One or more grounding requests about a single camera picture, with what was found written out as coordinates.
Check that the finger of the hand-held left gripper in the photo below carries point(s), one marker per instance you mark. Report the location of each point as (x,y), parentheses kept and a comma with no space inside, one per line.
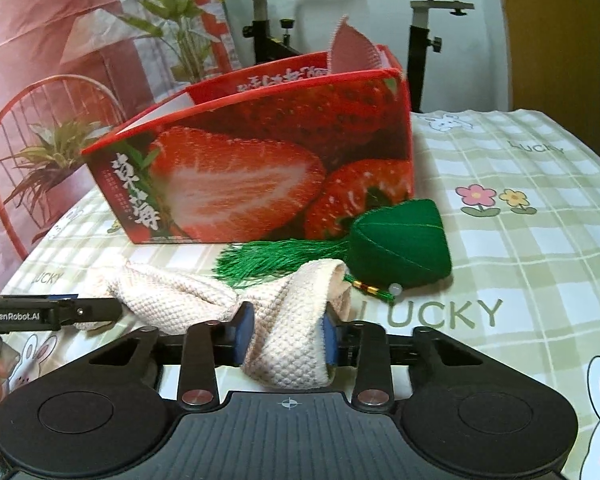
(87,310)

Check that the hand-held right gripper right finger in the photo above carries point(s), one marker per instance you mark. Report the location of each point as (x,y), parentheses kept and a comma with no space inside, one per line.
(330,340)

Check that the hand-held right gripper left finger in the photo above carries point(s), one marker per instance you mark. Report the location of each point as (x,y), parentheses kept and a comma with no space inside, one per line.
(244,332)

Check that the cream knitted cloth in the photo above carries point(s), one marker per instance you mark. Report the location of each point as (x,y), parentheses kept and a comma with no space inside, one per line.
(280,350)

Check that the red strawberry print cardboard box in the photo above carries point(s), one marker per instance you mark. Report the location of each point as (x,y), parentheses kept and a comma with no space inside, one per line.
(230,185)

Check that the pink cloth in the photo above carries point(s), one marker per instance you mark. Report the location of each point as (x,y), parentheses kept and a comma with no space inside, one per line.
(350,50)

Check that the person's left hand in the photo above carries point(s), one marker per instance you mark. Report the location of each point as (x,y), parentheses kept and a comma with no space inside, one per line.
(0,390)

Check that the green plush tassel dumpling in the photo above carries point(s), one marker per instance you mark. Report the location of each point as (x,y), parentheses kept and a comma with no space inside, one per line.
(405,245)

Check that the green checked rabbit tablecloth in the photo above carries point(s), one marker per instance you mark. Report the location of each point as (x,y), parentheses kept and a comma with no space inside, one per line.
(505,260)

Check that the red printed backdrop cloth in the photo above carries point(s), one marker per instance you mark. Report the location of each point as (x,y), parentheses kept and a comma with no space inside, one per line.
(55,35)

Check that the wooden door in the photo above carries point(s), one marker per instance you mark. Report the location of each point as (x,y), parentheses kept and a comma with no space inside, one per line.
(555,35)

